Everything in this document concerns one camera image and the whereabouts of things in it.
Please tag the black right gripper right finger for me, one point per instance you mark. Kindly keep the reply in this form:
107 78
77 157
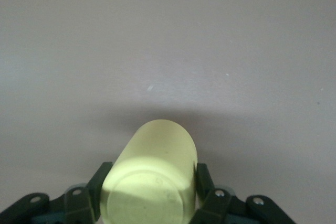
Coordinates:
236 211

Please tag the yellow plastic cup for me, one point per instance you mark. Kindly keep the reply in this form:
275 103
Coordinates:
152 171

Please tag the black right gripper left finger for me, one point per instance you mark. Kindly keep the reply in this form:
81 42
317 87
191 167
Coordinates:
52 208

